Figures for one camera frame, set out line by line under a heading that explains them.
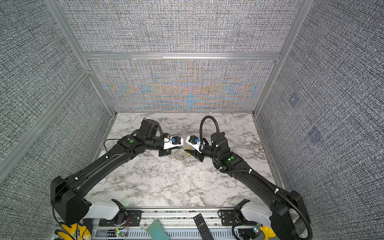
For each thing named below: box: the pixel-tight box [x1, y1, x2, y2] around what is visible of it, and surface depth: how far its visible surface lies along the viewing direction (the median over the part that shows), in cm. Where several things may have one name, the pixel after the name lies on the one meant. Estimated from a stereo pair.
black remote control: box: [193, 213, 215, 240], surface depth 71 cm
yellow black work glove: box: [54, 222, 92, 240], surface depth 70 cm
